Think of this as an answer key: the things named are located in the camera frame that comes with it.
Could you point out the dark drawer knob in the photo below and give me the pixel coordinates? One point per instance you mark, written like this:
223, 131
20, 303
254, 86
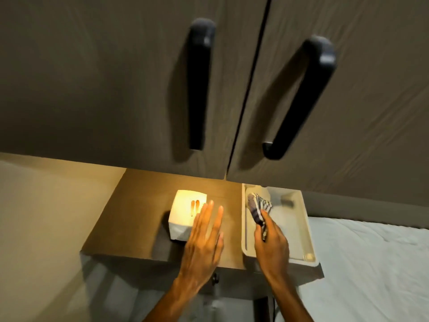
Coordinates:
215, 278

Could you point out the white tissue box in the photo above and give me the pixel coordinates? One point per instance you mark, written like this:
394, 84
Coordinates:
182, 212

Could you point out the brown bedside table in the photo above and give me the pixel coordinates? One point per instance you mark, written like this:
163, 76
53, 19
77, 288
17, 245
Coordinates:
134, 217

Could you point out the white plastic tray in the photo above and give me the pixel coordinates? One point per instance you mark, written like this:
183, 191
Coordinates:
295, 231

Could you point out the person's left thumb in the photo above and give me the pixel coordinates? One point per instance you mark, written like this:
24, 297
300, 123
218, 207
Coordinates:
221, 246

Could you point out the blue white striped cloth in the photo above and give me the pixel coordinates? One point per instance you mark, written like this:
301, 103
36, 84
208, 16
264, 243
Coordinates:
255, 206

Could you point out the brown cabinet door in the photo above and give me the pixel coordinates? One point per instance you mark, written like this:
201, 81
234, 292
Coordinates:
100, 80
368, 113

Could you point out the person's right forearm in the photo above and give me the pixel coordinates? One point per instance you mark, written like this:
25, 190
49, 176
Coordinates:
288, 295

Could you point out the brown right cabinet door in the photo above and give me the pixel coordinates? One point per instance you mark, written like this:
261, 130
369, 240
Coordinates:
368, 113

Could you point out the person's left forearm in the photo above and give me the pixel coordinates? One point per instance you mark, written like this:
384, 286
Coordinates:
171, 301

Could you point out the brown left cabinet door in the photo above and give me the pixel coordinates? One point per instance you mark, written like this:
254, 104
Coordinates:
100, 80

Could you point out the person's left hand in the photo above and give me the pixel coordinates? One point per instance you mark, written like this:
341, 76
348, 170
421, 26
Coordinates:
201, 251

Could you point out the person's right hand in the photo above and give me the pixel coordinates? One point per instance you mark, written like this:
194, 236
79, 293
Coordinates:
273, 248

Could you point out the bed with white sheet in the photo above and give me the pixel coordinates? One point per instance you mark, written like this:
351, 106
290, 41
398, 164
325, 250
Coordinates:
368, 271

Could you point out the person's right thumb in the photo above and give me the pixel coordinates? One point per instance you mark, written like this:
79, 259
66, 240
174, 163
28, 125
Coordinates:
258, 234

